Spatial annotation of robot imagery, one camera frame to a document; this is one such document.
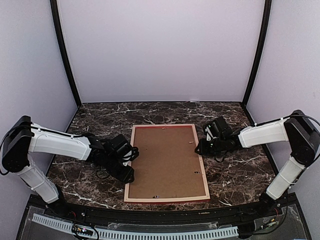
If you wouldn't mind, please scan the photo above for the black front rail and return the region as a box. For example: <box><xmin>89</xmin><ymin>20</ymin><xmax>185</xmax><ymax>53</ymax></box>
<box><xmin>46</xmin><ymin>202</ymin><xmax>276</xmax><ymax>225</ymax></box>

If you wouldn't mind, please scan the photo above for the brown cardboard backing board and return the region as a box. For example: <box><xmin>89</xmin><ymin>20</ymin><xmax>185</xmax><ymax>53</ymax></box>
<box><xmin>124</xmin><ymin>124</ymin><xmax>210</xmax><ymax>204</ymax></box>

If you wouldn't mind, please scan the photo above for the white slotted cable duct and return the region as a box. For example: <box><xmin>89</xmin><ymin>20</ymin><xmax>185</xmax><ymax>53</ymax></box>
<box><xmin>31</xmin><ymin>213</ymin><xmax>239</xmax><ymax>240</ymax></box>

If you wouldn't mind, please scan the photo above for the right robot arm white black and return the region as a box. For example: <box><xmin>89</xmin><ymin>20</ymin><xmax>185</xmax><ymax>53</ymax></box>
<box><xmin>195</xmin><ymin>109</ymin><xmax>320</xmax><ymax>217</ymax></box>

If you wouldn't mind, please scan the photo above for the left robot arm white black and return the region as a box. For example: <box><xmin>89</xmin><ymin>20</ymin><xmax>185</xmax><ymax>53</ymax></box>
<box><xmin>0</xmin><ymin>115</ymin><xmax>139</xmax><ymax>218</ymax></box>

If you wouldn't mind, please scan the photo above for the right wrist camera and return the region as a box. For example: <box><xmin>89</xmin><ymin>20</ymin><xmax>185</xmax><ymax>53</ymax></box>
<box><xmin>203</xmin><ymin>124</ymin><xmax>216</xmax><ymax>142</ymax></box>

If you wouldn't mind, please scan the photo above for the right black corner post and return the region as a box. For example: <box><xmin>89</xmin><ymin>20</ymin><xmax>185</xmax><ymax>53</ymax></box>
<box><xmin>241</xmin><ymin>0</ymin><xmax>272</xmax><ymax>107</ymax></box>

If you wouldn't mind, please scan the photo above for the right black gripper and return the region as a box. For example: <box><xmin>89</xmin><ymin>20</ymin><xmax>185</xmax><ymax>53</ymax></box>
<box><xmin>194</xmin><ymin>137</ymin><xmax>225</xmax><ymax>158</ymax></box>

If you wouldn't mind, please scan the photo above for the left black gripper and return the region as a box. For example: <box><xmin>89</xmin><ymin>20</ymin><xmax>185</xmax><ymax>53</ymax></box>
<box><xmin>103</xmin><ymin>154</ymin><xmax>134</xmax><ymax>184</ymax></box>

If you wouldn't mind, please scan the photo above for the left black corner post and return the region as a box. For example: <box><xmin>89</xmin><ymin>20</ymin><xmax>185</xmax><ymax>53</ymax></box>
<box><xmin>49</xmin><ymin>0</ymin><xmax>82</xmax><ymax>108</ymax></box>

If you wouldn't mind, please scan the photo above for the black corner post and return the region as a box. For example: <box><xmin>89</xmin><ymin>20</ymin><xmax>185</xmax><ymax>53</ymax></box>
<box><xmin>241</xmin><ymin>0</ymin><xmax>272</xmax><ymax>107</ymax></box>
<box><xmin>49</xmin><ymin>0</ymin><xmax>82</xmax><ymax>108</ymax></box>

